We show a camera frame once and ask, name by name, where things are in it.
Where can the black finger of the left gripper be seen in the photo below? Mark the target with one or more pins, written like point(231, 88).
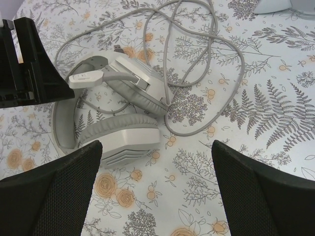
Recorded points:
point(46, 83)

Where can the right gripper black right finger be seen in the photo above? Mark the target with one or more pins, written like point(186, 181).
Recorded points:
point(260, 200)

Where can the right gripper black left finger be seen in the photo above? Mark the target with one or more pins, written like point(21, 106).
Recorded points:
point(52, 199)

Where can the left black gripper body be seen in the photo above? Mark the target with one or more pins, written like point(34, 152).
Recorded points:
point(19, 84)

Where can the teal white headphones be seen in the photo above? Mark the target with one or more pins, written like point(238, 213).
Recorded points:
point(271, 6)

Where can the floral table mat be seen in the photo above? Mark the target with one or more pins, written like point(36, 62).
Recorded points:
point(258, 97)

